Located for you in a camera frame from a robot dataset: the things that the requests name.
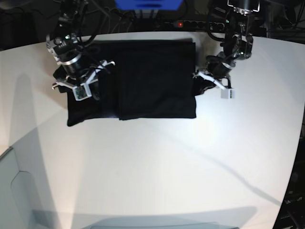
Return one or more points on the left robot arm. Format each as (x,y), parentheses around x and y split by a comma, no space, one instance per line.
(237,44)

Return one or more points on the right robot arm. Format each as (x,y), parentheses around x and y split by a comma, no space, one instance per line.
(66,41)

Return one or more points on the black T-shirt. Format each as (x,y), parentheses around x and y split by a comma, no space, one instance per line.
(151,79)

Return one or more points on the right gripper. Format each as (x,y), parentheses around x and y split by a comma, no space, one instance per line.
(79,70)

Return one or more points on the blue plastic box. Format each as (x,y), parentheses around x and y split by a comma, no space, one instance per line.
(148,4)

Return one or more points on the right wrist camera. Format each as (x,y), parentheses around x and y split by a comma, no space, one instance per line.
(81,92)

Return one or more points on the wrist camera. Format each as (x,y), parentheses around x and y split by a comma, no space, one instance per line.
(228,93)
(81,92)

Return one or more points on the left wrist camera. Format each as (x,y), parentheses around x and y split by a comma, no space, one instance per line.
(228,93)

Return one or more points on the black power strip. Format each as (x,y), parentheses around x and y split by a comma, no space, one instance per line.
(190,25)

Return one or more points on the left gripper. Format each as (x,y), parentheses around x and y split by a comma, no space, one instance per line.
(216,73)

